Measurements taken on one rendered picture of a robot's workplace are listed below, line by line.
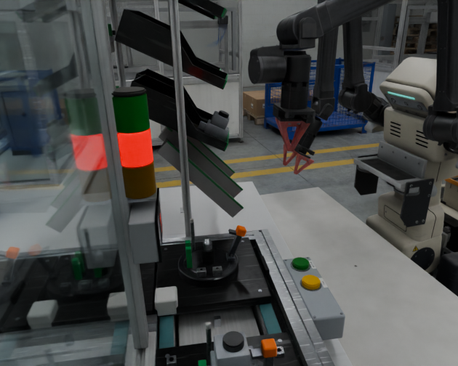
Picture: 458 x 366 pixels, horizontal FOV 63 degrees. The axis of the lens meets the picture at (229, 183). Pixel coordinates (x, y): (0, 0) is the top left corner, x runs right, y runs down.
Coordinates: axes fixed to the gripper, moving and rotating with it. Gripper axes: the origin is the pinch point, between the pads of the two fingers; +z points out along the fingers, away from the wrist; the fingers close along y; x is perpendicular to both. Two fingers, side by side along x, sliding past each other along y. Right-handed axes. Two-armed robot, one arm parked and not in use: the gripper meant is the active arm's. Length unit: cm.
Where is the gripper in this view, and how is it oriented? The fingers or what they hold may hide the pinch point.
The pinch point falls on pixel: (290, 147)
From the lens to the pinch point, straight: 85.9
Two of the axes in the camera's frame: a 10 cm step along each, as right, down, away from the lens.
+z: -0.1, 9.3, 3.8
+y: 1.4, 3.8, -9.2
